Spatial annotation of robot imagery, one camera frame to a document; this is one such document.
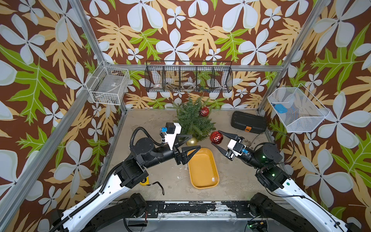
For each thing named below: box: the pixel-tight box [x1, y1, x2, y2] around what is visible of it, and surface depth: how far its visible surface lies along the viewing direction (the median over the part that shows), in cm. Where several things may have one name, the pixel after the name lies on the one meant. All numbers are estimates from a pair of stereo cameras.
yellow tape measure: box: [139, 176, 165, 196], surface depth 84 cm
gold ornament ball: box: [186, 137, 198, 147], surface depth 73 cm
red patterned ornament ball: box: [199, 106, 210, 117], surface depth 74 cm
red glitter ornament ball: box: [209, 130, 224, 145], surface depth 58 cm
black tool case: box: [230, 111, 268, 134], surface depth 107 cm
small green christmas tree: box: [166, 96, 217, 142], surface depth 76 cm
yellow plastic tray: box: [187, 147, 220, 189], surface depth 86 cm
